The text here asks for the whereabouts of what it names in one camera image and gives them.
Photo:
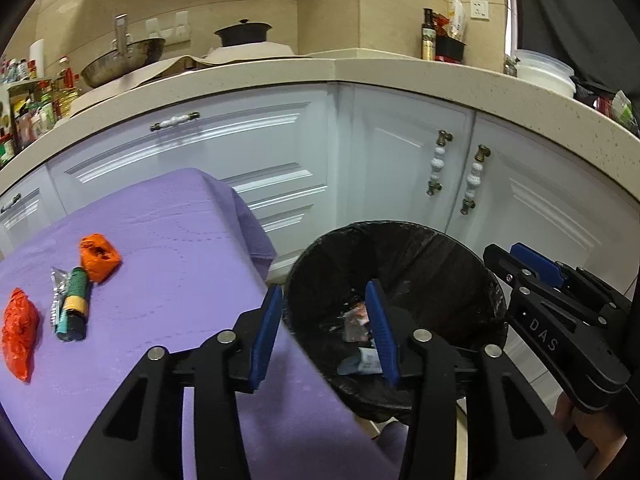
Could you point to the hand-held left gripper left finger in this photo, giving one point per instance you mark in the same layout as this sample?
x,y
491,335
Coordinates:
x,y
265,330

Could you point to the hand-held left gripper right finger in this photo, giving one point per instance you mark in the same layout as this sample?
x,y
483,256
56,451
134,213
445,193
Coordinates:
x,y
380,330

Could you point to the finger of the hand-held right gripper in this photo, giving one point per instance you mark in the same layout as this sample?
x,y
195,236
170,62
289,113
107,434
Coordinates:
x,y
537,260
502,260

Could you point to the blue and white sachet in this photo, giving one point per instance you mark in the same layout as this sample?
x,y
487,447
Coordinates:
x,y
362,360

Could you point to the trash bin with black liner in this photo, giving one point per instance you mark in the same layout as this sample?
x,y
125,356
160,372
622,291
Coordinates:
x,y
435,270

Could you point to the orange wrapper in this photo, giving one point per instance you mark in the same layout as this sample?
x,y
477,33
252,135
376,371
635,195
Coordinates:
x,y
100,260

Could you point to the green bag roll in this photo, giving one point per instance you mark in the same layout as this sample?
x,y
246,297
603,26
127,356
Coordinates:
x,y
76,290

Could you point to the silver foil wrapper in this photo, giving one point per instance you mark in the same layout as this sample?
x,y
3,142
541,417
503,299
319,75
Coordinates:
x,y
57,290

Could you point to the orange plastic bag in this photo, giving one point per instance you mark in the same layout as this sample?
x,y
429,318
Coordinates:
x,y
20,332

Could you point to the person's right hand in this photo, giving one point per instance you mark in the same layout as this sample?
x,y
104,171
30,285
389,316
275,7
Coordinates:
x,y
595,435

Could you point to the purple tablecloth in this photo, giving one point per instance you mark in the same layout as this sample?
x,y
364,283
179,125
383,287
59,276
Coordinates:
x,y
175,280

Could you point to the white kitchen cabinet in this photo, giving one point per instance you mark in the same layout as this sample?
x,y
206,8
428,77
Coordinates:
x,y
390,135

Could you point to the clear box of packets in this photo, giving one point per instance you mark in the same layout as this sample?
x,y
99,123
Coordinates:
x,y
620,107

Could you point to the deep white plastic tub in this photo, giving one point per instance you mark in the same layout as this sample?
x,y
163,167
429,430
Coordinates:
x,y
547,85

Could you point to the shallow white plastic tub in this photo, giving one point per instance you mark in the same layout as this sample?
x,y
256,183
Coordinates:
x,y
542,60

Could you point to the black holder box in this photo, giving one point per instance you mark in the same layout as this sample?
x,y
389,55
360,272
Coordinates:
x,y
450,49

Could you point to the dark olive oil bottle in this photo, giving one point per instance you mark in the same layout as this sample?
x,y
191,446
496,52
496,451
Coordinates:
x,y
428,40

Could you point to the red snack packet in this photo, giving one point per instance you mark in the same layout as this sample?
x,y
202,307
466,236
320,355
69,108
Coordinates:
x,y
441,24

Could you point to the white and yellow packet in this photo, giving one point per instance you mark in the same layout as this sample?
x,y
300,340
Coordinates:
x,y
457,17

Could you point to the dark grey cloth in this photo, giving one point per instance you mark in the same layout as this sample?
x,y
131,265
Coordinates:
x,y
575,10

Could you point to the beige stove cover cloth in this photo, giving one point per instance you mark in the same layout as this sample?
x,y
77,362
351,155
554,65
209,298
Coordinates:
x,y
150,75

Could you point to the black pot with lid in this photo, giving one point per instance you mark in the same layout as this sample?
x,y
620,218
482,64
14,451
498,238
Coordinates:
x,y
243,35

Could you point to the metal wok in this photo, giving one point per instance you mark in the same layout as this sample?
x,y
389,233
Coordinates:
x,y
125,62

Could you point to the yellow cooking oil jug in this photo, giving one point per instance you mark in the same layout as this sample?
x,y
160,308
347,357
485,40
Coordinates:
x,y
65,90

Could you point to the cluster of condiment bottles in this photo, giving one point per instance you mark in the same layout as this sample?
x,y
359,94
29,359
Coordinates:
x,y
30,110

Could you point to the white wall socket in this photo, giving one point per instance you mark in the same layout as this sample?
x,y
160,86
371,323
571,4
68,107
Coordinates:
x,y
479,8

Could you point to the white wall hooks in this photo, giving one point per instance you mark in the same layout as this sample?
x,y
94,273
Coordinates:
x,y
180,27

